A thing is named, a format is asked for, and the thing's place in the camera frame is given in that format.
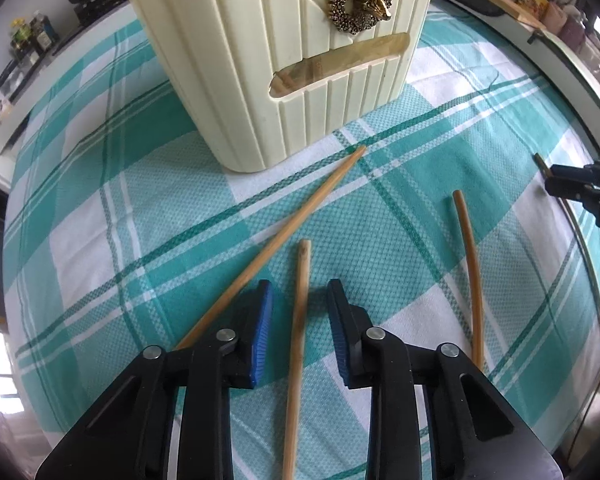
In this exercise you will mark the wooden chopstick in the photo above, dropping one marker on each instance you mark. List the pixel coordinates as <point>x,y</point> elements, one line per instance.
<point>586,260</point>
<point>300,310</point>
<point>280,238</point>
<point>475,285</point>

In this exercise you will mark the dark sauce bottle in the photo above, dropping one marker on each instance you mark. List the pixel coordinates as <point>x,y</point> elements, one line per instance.
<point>43,32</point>

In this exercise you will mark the clear seasoning box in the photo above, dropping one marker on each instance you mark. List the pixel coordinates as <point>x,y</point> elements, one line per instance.
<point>17,74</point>

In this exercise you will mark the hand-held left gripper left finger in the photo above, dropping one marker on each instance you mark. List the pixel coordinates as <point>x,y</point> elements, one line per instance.
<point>260,330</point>

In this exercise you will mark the yellow cap bottle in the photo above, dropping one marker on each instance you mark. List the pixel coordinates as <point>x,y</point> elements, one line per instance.
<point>21,35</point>

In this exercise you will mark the black gas stove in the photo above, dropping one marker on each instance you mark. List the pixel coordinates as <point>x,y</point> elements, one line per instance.
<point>87,10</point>

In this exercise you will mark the teal checkered tablecloth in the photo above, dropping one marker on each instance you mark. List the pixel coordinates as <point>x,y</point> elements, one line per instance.
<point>130,210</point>

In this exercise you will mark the cream ribbed utensil holder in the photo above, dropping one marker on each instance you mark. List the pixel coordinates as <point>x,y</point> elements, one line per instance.
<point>280,60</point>

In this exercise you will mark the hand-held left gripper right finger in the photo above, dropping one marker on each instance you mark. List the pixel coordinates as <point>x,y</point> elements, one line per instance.
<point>342,330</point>

